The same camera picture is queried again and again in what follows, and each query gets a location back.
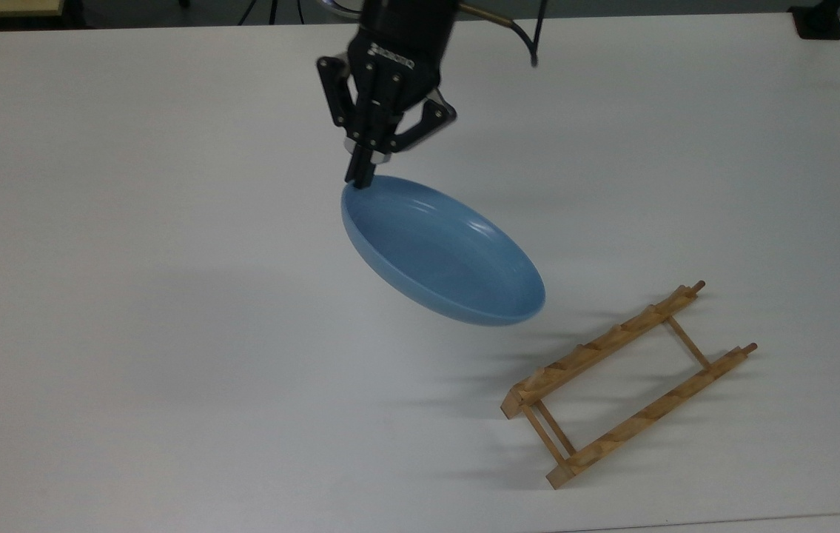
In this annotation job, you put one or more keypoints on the black stand base clamp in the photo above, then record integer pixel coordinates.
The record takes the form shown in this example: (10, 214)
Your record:
(818, 24)

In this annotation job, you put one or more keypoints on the wooden plate rack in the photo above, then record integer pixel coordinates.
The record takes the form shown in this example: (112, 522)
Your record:
(612, 340)

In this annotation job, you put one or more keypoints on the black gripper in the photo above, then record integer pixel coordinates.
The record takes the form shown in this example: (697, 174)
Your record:
(408, 33)

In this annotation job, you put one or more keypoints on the blue round plate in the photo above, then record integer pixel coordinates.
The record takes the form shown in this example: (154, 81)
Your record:
(442, 252)

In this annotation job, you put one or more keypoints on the black tripod legs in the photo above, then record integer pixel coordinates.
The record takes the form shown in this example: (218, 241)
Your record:
(272, 11)

